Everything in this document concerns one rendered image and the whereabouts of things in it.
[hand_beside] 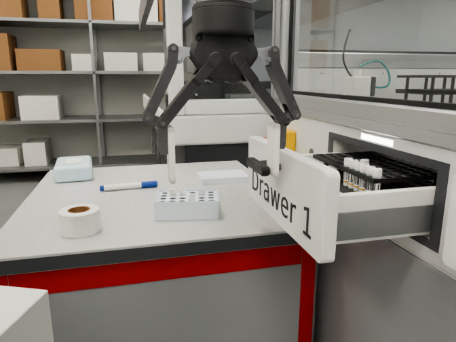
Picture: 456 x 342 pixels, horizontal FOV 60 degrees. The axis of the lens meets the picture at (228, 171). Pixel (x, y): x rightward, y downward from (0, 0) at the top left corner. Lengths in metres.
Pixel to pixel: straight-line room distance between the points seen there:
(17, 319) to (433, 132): 0.48
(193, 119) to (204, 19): 0.89
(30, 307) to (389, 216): 0.40
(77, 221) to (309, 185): 0.41
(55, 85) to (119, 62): 0.82
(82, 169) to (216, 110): 0.50
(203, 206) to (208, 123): 0.63
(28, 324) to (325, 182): 0.32
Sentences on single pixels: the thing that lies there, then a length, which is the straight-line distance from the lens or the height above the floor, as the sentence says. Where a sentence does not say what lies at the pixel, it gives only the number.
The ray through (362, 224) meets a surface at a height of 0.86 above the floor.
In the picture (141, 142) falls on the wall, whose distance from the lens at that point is 4.74.
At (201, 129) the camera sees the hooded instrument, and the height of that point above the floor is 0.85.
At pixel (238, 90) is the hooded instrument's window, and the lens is 1.39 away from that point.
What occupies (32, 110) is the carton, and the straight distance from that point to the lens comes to 4.32.
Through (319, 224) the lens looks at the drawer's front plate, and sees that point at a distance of 0.47.
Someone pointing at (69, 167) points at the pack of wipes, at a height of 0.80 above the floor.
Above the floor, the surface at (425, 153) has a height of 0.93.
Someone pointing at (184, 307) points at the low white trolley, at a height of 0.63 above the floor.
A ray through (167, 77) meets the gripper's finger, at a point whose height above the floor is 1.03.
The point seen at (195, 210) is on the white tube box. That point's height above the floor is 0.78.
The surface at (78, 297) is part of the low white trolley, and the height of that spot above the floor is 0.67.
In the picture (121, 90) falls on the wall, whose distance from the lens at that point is 4.68.
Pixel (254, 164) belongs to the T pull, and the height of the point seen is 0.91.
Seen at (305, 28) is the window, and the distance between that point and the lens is 0.92.
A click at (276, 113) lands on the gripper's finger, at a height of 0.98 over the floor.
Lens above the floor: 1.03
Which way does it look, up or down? 13 degrees down
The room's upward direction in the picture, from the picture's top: straight up
